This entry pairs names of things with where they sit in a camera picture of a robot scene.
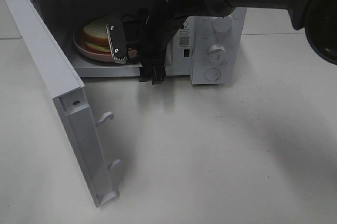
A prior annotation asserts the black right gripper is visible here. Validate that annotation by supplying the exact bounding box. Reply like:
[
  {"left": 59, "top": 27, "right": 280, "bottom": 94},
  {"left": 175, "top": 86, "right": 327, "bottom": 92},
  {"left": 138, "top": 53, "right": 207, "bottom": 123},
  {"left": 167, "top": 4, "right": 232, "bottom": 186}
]
[{"left": 123, "top": 8, "right": 167, "bottom": 85}]

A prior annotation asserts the round door release button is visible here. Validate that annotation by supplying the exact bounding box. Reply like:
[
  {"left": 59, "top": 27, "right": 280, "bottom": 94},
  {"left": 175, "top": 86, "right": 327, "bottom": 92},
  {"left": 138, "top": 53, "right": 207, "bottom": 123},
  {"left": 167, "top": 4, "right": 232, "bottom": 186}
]
[{"left": 204, "top": 68, "right": 221, "bottom": 82}]

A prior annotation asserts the toy sandwich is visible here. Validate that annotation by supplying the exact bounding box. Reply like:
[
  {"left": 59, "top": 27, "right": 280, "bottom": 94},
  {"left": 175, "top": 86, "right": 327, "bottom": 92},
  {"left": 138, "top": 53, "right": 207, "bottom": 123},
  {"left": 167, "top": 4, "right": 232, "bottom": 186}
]
[{"left": 82, "top": 15, "right": 127, "bottom": 57}]

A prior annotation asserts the white microwave knob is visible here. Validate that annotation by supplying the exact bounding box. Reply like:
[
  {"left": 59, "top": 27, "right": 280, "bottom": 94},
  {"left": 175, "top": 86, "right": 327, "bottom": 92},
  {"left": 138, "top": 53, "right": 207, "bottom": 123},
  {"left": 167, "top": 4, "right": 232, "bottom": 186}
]
[
  {"left": 207, "top": 44, "right": 226, "bottom": 64},
  {"left": 212, "top": 16, "right": 232, "bottom": 33}
]

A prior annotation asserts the pink plate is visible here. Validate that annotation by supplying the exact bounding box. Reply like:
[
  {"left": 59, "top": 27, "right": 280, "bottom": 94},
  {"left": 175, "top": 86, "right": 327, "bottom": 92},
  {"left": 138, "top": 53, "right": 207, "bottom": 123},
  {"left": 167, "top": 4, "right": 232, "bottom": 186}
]
[{"left": 73, "top": 23, "right": 139, "bottom": 65}]

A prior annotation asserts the white microwave door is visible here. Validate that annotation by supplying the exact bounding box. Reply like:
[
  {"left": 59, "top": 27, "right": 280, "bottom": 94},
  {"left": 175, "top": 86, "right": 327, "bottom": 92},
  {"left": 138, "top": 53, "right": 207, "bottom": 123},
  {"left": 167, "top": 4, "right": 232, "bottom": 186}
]
[{"left": 5, "top": 0, "right": 121, "bottom": 207}]

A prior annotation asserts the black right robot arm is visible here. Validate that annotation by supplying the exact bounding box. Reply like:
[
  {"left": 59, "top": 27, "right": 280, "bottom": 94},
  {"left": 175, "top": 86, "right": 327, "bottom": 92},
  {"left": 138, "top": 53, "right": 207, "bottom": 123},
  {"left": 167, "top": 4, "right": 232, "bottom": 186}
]
[{"left": 137, "top": 0, "right": 336, "bottom": 84}]

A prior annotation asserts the warning label sticker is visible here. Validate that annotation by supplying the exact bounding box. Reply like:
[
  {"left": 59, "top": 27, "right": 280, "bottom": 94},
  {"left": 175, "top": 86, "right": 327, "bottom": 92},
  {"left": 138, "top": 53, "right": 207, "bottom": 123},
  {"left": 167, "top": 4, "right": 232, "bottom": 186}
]
[{"left": 178, "top": 21, "right": 191, "bottom": 48}]

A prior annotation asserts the white microwave oven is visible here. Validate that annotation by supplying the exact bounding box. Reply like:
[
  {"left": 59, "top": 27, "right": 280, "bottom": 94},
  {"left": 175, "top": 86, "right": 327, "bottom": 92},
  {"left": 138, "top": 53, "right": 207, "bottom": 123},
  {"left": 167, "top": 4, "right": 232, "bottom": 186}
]
[{"left": 31, "top": 0, "right": 246, "bottom": 85}]

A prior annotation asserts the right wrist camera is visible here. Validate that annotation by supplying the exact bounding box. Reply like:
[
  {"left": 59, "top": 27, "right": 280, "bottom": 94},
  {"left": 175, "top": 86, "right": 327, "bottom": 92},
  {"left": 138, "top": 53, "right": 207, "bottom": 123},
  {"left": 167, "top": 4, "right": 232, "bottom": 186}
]
[{"left": 106, "top": 16, "right": 128, "bottom": 64}]

